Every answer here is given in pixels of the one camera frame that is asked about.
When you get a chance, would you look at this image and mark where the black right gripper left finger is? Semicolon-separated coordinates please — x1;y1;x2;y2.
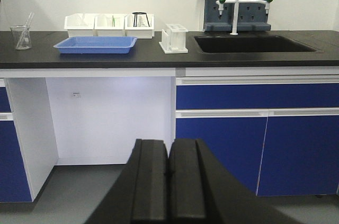
86;139;167;223

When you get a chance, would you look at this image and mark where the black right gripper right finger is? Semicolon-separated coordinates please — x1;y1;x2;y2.
169;139;297;223

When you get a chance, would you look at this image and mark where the clear glass test tube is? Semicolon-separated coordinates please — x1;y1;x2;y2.
16;12;34;50

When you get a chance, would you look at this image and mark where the white test tube rack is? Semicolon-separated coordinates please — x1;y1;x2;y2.
159;23;188;54

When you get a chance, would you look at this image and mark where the grey pegboard drying rack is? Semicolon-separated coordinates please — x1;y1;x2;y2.
200;0;274;33

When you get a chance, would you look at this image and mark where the blue white lab cabinet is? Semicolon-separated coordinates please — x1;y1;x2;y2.
1;67;338;203

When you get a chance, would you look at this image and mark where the black lab sink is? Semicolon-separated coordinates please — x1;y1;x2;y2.
194;35;317;53

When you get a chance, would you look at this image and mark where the blue plastic tray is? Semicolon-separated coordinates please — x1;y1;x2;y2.
54;36;137;54

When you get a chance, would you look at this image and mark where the right white storage bin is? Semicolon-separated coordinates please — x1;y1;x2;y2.
124;12;154;39

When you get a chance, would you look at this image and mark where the white storage bin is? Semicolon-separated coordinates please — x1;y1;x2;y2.
94;13;126;37
124;12;154;39
64;13;97;37

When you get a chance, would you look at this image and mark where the middle white storage bin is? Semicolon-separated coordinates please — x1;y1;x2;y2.
94;13;126;37

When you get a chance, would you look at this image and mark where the left white storage bin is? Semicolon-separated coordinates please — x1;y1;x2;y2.
64;13;97;37

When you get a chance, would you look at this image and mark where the glass beaker on counter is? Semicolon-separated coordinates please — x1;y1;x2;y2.
10;25;32;50

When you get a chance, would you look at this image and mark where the black wire tripod stand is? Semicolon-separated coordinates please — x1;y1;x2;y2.
132;12;150;27

